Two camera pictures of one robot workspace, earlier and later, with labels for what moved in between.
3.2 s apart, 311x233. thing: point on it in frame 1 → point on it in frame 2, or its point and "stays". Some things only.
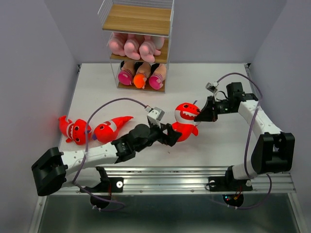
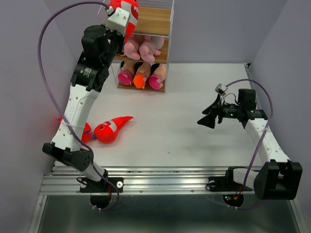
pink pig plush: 151,47 stays
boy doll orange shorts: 143,70 stays
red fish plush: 107,132 stays
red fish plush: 185,113 → 132,7
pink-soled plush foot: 158,75 stays
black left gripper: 170,138 → 119,37
